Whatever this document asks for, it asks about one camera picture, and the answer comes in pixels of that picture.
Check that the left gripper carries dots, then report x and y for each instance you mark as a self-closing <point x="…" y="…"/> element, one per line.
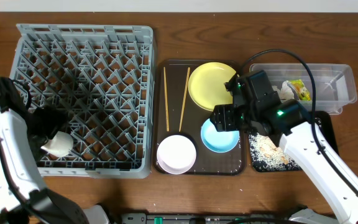
<point x="45" y="130"/>

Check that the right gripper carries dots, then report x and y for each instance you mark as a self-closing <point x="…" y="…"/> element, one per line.
<point x="222" y="114"/>

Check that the light blue bowl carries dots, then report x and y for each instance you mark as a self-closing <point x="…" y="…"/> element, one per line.
<point x="219" y="142"/>

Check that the white cup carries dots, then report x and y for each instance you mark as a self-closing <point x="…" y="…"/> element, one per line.
<point x="60" y="145"/>

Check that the pink bowl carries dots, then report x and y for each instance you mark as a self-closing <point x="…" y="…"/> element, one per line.
<point x="176" y="154"/>

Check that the wooden chopstick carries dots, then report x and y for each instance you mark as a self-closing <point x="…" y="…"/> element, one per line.
<point x="184" y="98"/>
<point x="166" y="99"/>

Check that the rice and food scraps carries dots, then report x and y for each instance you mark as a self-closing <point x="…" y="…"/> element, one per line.
<point x="266" y="156"/>

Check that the white tissue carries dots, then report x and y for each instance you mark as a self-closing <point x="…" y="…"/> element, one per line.
<point x="286" y="92"/>

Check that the green snack wrapper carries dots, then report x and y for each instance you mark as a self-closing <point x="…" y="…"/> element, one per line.
<point x="300" y="89"/>

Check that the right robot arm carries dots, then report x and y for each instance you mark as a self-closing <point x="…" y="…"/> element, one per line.
<point x="295" y="131"/>

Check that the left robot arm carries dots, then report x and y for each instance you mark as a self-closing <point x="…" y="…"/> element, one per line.
<point x="24" y="137"/>

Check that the yellow plate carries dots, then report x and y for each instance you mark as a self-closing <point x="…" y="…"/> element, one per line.
<point x="206" y="85"/>

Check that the dark brown serving tray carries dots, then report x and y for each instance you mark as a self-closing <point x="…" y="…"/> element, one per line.
<point x="207" y="162"/>

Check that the black rectangular tray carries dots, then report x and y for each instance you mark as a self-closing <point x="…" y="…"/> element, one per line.
<point x="323" y="120"/>

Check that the grey plastic dish rack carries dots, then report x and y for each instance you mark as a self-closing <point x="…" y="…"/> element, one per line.
<point x="102" y="77"/>

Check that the clear plastic bin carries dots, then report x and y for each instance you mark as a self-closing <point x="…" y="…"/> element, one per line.
<point x="335" y="85"/>

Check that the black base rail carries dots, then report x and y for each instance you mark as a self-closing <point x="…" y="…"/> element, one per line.
<point x="143" y="218"/>

